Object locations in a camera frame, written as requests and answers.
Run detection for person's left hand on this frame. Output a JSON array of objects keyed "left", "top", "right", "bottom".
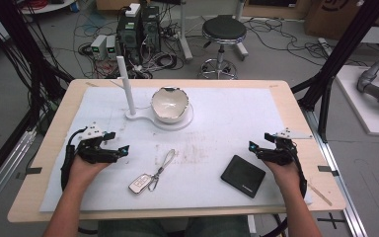
[{"left": 68, "top": 153, "right": 114, "bottom": 186}]

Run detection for white floor platform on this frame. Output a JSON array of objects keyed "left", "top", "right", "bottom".
[{"left": 335, "top": 64, "right": 379, "bottom": 137}]

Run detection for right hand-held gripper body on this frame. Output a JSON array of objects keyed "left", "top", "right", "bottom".
[{"left": 258, "top": 127, "right": 314, "bottom": 167}]

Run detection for silver car key fob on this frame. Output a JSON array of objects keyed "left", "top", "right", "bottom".
[{"left": 127, "top": 173, "right": 154, "bottom": 196}]

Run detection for thin wooden stick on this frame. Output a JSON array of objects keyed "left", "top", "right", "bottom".
[{"left": 307, "top": 183, "right": 334, "bottom": 207}]

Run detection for grey key lanyard loop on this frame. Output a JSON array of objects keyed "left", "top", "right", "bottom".
[{"left": 148, "top": 148, "right": 177, "bottom": 193}]

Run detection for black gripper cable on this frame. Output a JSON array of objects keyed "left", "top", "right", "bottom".
[
  {"left": 288, "top": 144, "right": 309, "bottom": 199},
  {"left": 60, "top": 126, "right": 89, "bottom": 193}
]

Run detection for light wooden table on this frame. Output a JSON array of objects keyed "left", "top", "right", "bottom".
[{"left": 7, "top": 78, "right": 347, "bottom": 224}]

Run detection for grey bench power supply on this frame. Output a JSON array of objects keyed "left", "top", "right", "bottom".
[
  {"left": 90, "top": 34, "right": 109, "bottom": 61},
  {"left": 105, "top": 35, "right": 118, "bottom": 61}
]

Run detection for person's right hand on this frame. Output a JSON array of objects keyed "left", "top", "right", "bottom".
[{"left": 263, "top": 159, "right": 303, "bottom": 190}]

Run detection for black round stool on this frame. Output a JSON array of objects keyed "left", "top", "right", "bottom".
[{"left": 198, "top": 14, "right": 249, "bottom": 80}]

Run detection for black tape cross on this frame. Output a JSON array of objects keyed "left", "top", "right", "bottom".
[{"left": 316, "top": 211, "right": 347, "bottom": 230}]

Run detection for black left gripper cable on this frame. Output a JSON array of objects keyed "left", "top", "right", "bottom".
[{"left": 60, "top": 126, "right": 89, "bottom": 193}]

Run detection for black tape strip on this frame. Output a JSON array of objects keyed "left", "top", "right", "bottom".
[
  {"left": 15, "top": 166, "right": 43, "bottom": 181},
  {"left": 317, "top": 165, "right": 341, "bottom": 178}
]

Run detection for black computer tower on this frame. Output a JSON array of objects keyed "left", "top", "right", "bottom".
[
  {"left": 140, "top": 4, "right": 162, "bottom": 55},
  {"left": 115, "top": 13, "right": 143, "bottom": 65}
]

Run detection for white eggshell-shaped bowl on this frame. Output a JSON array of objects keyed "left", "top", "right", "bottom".
[{"left": 150, "top": 86, "right": 191, "bottom": 124}]

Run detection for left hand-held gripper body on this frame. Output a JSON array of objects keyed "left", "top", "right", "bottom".
[{"left": 75, "top": 122, "right": 119, "bottom": 165}]

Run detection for black metal frame post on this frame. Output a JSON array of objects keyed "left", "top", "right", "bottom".
[
  {"left": 290, "top": 0, "right": 379, "bottom": 143},
  {"left": 0, "top": 0, "right": 75, "bottom": 132}
]

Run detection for white stand with post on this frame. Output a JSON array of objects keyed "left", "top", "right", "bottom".
[{"left": 115, "top": 55, "right": 194, "bottom": 132}]

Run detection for white table mat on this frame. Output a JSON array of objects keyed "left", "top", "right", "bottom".
[{"left": 38, "top": 86, "right": 314, "bottom": 213}]

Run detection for person's legs in jeans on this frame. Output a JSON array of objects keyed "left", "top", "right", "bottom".
[{"left": 97, "top": 214, "right": 252, "bottom": 237}]

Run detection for black leather wallet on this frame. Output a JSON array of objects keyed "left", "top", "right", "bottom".
[{"left": 220, "top": 154, "right": 266, "bottom": 199}]

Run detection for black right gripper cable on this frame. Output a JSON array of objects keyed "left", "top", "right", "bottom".
[{"left": 288, "top": 144, "right": 309, "bottom": 199}]

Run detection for brown cardboard box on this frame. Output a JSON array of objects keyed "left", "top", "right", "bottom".
[{"left": 303, "top": 0, "right": 379, "bottom": 41}]

